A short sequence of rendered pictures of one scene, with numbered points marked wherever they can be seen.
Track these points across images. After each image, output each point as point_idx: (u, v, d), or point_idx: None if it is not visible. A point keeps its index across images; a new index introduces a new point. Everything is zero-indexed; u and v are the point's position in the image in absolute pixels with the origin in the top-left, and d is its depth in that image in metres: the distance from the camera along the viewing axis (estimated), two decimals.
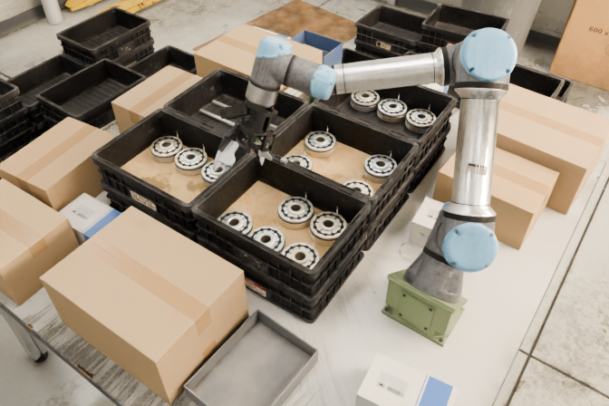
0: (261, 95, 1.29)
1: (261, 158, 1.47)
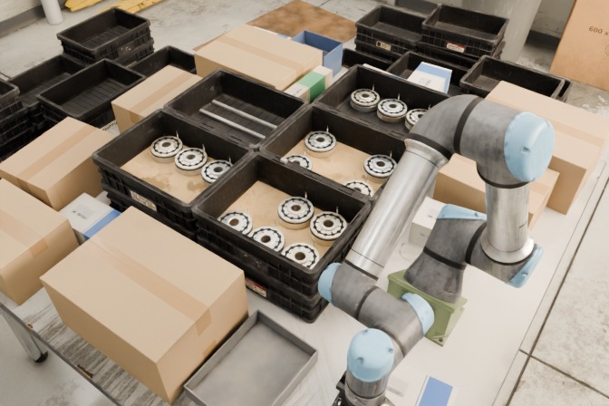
0: None
1: None
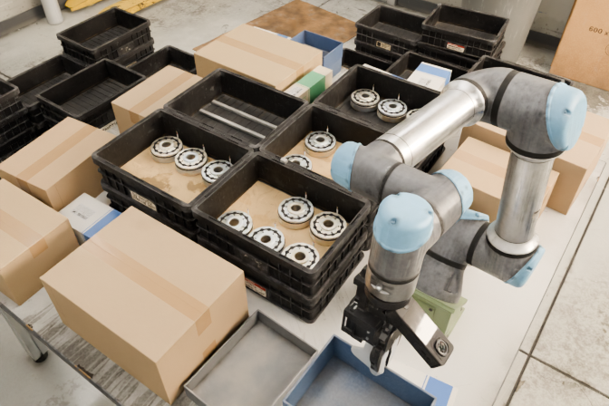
0: None
1: None
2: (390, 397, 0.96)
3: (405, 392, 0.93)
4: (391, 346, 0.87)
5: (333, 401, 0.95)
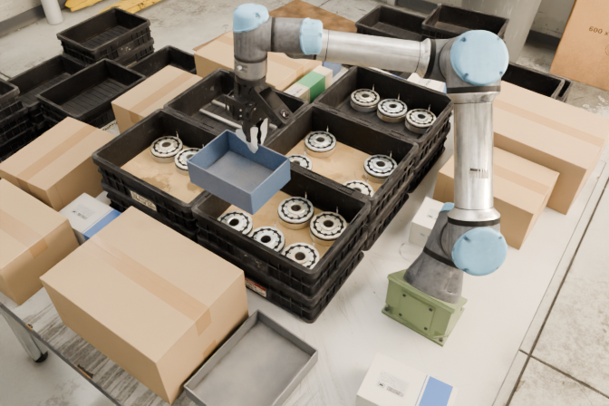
0: None
1: None
2: (265, 169, 1.40)
3: (273, 163, 1.37)
4: (256, 121, 1.31)
5: (225, 172, 1.39)
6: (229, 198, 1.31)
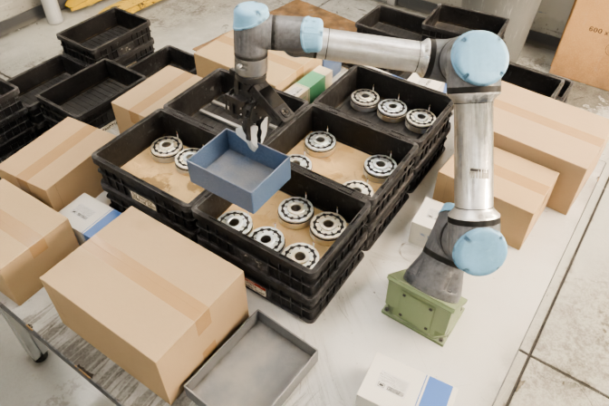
0: None
1: None
2: (265, 168, 1.39)
3: (273, 161, 1.37)
4: (256, 120, 1.31)
5: (225, 171, 1.39)
6: (229, 198, 1.30)
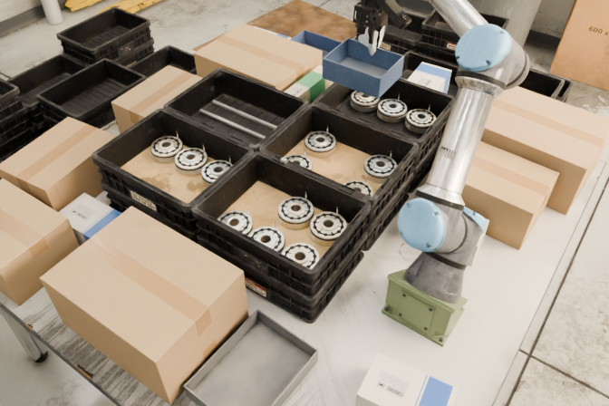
0: None
1: (371, 48, 1.72)
2: (379, 69, 1.74)
3: (387, 62, 1.72)
4: (379, 26, 1.66)
5: None
6: (358, 87, 1.65)
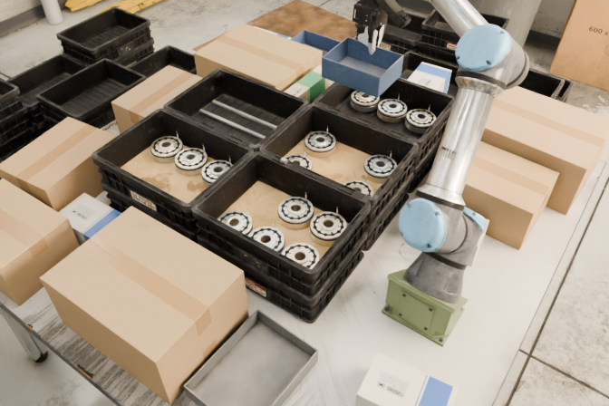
0: None
1: (370, 47, 1.72)
2: (379, 68, 1.74)
3: (387, 62, 1.72)
4: (379, 25, 1.66)
5: None
6: (357, 86, 1.65)
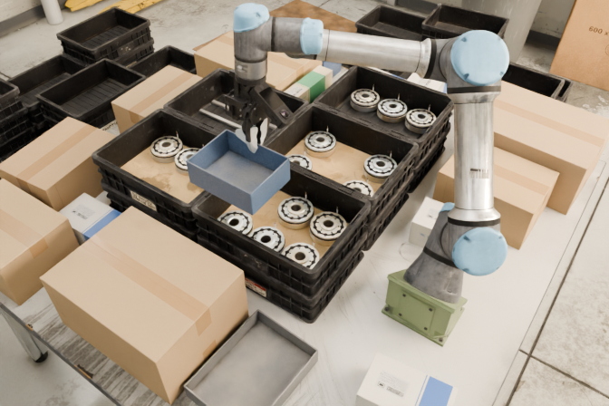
0: None
1: (251, 145, 1.37)
2: (264, 169, 1.39)
3: (273, 163, 1.37)
4: (256, 121, 1.31)
5: (224, 172, 1.39)
6: (228, 199, 1.31)
